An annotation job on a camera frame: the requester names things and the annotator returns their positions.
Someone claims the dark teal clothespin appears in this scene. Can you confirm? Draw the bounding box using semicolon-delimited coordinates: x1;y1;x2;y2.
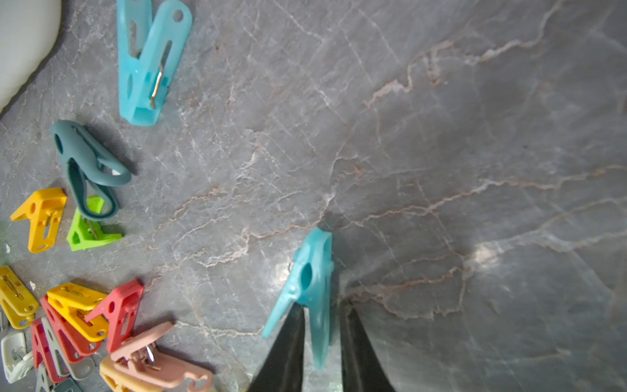
51;120;132;221

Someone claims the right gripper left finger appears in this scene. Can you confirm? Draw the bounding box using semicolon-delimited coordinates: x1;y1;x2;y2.
248;304;305;392

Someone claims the green clothespin centre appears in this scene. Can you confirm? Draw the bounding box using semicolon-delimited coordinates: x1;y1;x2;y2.
67;208;123;252

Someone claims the pink clothespin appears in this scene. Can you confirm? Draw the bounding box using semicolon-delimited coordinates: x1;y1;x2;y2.
110;321;213;391

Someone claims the yellow clothespin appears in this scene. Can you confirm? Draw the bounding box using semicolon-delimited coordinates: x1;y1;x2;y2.
11;188;67;253
47;283;109;342

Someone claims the yellow clothespin upper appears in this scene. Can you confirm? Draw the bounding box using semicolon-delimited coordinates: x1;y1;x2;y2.
11;188;67;253

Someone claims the red clothespin pile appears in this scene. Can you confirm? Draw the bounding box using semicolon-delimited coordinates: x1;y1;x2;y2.
84;279;144;353

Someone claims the white storage box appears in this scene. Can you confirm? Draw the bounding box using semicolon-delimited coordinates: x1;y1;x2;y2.
1;0;62;109

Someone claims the yellow clothespin centre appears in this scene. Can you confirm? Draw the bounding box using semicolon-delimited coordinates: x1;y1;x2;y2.
47;283;109;342

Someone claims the tan clothespin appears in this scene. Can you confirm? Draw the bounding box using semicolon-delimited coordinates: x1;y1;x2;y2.
100;357;164;392

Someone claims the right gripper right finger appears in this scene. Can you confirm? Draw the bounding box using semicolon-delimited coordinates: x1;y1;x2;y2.
340;301;395;392

